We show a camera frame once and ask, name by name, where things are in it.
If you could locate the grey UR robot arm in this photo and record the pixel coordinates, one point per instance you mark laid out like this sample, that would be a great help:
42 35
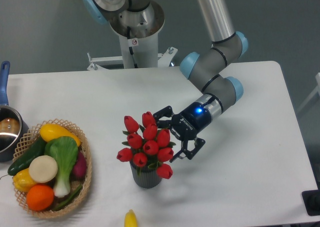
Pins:
203 71

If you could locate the green bean pod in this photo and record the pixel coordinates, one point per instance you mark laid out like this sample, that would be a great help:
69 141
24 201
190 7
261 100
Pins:
68 200

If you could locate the beige round bun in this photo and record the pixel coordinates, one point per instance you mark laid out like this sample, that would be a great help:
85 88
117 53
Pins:
43 169

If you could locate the dark grey ribbed vase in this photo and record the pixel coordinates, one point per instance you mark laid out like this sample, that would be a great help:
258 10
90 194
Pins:
145 177

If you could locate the orange fruit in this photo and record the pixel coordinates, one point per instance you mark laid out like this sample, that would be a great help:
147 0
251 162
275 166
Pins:
40 197

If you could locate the green cucumber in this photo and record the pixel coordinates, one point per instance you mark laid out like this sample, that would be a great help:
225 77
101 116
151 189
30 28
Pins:
37 149

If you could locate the blue handled saucepan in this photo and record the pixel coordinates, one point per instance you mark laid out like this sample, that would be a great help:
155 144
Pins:
12 125

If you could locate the yellow lemon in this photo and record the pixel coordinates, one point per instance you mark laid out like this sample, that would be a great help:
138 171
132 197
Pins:
22 181

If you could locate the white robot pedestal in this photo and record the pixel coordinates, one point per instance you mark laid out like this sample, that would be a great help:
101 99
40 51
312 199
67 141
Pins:
138 34

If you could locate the black device at table edge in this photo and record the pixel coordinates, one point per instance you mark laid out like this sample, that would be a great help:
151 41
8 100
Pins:
311 199

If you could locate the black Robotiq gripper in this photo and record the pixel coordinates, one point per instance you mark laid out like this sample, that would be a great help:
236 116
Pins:
191 122

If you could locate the yellow squash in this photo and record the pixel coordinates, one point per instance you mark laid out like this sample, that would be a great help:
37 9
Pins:
51 131

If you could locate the purple sweet potato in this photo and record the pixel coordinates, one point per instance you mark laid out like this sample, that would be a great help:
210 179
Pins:
80 168

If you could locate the yellow banana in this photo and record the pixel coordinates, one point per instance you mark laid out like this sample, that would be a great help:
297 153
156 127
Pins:
130 219

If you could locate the green bok choy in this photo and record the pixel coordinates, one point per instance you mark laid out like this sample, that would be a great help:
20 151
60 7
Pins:
64 151

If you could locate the white metal frame right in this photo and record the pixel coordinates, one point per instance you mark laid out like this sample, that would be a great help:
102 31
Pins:
312 98

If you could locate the woven wicker basket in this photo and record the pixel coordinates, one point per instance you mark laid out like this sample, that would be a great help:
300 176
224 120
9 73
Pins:
27 140

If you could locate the red tulip bouquet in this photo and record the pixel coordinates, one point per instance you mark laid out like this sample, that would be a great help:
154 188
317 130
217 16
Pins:
147 146

